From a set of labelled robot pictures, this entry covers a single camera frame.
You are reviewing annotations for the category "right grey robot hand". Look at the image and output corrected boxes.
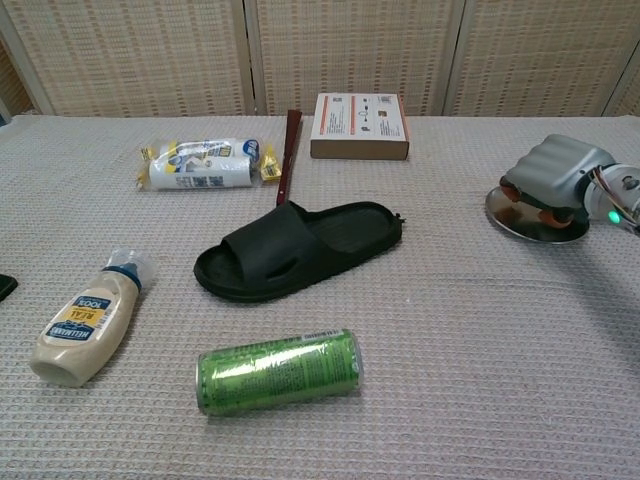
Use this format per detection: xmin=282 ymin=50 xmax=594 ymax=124
xmin=499 ymin=133 xmax=617 ymax=229

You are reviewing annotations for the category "black rubber slipper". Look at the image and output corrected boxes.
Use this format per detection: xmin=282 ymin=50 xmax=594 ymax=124
xmin=192 ymin=200 xmax=405 ymax=303

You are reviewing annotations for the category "round steel plate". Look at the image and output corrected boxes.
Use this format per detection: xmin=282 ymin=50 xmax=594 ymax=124
xmin=484 ymin=185 xmax=591 ymax=245

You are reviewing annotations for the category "bamboo folding screen panel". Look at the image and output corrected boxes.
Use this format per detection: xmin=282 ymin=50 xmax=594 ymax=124
xmin=2 ymin=0 xmax=256 ymax=119
xmin=602 ymin=47 xmax=640 ymax=117
xmin=244 ymin=0 xmax=466 ymax=117
xmin=444 ymin=0 xmax=640 ymax=117

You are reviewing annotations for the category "woven fringed tablecloth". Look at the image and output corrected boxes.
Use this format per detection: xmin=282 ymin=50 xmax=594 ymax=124
xmin=0 ymin=113 xmax=640 ymax=480

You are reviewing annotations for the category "cardboard box with orange label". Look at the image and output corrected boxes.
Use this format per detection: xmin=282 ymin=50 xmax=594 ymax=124
xmin=309 ymin=92 xmax=411 ymax=161

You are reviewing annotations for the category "dark red long shoehorn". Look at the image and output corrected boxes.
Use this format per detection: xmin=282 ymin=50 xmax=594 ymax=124
xmin=274 ymin=110 xmax=304 ymax=207

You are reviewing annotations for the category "green drink can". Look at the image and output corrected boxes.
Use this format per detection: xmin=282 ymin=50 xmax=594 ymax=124
xmin=195 ymin=328 xmax=365 ymax=417

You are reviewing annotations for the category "white yellow wrapped roll pack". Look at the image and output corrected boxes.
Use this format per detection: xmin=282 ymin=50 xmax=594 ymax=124
xmin=137 ymin=137 xmax=284 ymax=192

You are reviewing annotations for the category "mayonnaise squeeze bottle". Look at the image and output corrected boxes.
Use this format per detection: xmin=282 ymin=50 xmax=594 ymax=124
xmin=28 ymin=248 xmax=154 ymax=389

